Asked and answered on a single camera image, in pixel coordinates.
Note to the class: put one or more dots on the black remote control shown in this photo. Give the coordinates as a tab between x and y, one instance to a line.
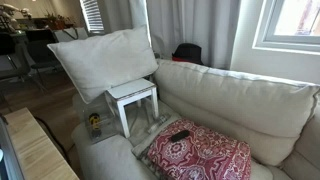
180	135

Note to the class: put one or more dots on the white rectangular pillow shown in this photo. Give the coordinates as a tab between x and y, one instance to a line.
103	63

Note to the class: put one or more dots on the small white wooden chair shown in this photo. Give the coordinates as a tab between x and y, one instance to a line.
131	89

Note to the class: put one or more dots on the black dining chair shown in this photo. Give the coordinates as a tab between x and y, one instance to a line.
41	50
6	43

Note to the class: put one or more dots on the clear plastic bottle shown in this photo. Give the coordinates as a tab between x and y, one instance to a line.
159	123

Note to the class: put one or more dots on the flat beige cushion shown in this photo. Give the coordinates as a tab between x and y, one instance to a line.
141	146

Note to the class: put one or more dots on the yellow and black tool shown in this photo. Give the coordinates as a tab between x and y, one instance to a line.
95	123

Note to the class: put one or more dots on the red patterned cushion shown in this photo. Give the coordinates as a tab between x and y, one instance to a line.
200	153

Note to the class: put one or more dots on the beige fabric sofa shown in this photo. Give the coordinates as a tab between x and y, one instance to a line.
240	100

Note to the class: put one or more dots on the white curtain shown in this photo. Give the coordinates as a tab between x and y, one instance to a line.
206	23

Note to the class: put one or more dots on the white shopping bag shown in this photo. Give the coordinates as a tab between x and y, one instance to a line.
66	35

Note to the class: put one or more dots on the white framed window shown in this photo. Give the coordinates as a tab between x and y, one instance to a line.
266	40

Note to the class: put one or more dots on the potted plants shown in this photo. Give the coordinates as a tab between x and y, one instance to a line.
58	21

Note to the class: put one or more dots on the light wooden table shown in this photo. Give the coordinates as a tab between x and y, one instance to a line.
36	150

